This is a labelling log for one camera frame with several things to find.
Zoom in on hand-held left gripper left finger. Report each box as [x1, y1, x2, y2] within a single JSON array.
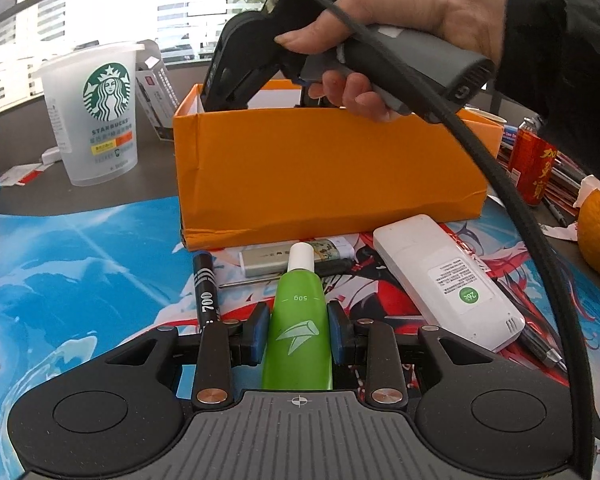
[[100, 302, 272, 409]]

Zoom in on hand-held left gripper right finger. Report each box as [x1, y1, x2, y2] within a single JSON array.
[[327, 301, 501, 408]]

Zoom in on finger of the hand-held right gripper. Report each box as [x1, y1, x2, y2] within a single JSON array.
[[294, 77, 339, 110]]

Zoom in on green tube with white cap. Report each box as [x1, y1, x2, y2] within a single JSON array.
[[261, 242, 335, 391]]

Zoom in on black marker pen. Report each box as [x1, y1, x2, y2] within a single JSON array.
[[192, 251, 222, 334]]

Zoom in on orange cardboard box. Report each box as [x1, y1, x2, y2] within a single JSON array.
[[172, 79, 504, 252]]

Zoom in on white remote control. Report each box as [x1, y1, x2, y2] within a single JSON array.
[[372, 214, 526, 353]]

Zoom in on person's right forearm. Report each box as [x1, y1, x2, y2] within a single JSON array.
[[494, 0, 600, 182]]

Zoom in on person's right hand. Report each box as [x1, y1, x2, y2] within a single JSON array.
[[274, 0, 509, 124]]

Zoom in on thin metal rod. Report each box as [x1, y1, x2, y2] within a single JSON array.
[[218, 279, 282, 289]]

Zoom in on small white lighter box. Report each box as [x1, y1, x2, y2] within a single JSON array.
[[239, 237, 356, 279]]

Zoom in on red drink can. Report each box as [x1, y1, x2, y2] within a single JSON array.
[[508, 117, 561, 206]]

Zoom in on window with blinds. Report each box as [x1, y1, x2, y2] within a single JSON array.
[[0, 0, 272, 106]]

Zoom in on small grey black carton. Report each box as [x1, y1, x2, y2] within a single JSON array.
[[134, 40, 183, 142]]

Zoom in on printed desk mat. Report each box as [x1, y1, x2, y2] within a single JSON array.
[[0, 195, 600, 480]]

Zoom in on dark metal-tipped pen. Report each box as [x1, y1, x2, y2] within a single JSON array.
[[495, 279, 567, 374]]

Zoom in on frosted plastic cup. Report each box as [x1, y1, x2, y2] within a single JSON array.
[[34, 41, 147, 188]]

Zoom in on white red paper card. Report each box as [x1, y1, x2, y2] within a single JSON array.
[[0, 162, 49, 187]]

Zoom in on black cable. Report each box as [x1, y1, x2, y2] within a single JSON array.
[[267, 0, 600, 480]]

